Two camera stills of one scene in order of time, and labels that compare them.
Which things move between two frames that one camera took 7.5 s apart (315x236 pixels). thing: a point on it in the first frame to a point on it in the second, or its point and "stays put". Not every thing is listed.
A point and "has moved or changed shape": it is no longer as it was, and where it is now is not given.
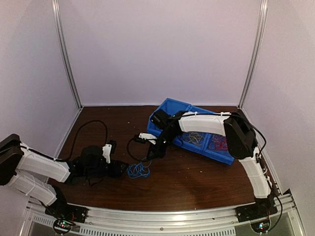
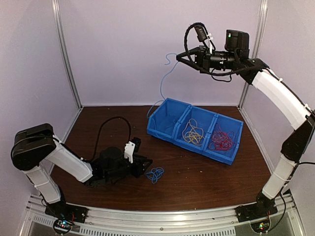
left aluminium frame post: [56, 9] stays put
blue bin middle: [195, 141] stays put
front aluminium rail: [284, 217] stays put
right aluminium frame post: [256, 54] stays put
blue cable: [138, 170] has moved or changed shape
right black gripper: [160, 152] to [205, 58]
